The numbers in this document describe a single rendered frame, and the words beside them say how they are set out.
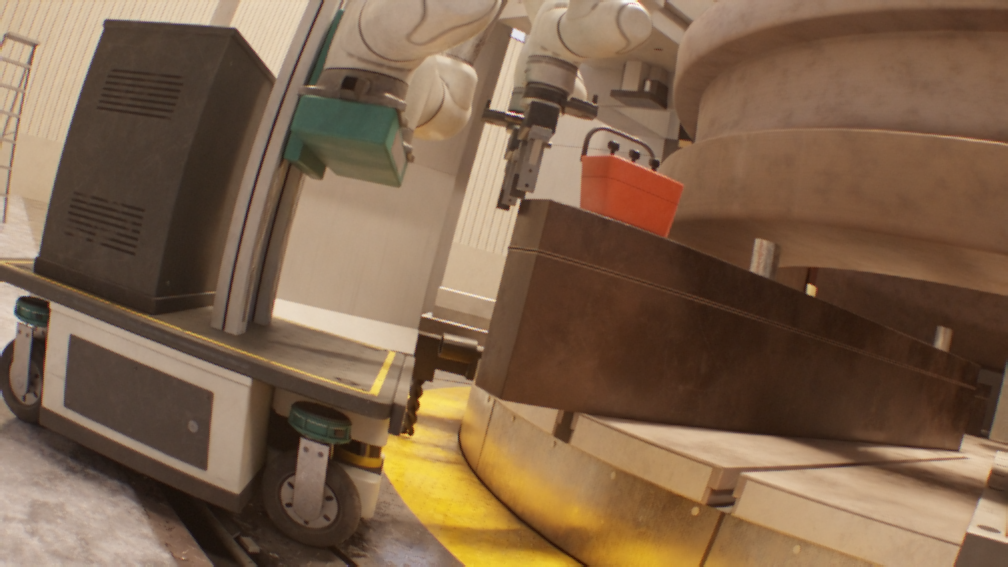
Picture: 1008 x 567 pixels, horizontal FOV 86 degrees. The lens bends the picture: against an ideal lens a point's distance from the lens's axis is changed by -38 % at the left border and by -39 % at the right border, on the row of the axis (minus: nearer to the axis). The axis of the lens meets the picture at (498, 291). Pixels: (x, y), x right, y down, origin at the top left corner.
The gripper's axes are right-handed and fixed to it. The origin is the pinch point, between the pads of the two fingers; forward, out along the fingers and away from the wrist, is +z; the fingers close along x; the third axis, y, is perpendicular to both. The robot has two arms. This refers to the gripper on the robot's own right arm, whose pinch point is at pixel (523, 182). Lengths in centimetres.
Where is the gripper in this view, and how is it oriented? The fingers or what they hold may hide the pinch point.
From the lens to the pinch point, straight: 133.7
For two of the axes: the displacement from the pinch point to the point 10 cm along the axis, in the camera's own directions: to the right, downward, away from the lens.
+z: -2.4, 9.7, 0.1
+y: -9.7, -2.4, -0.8
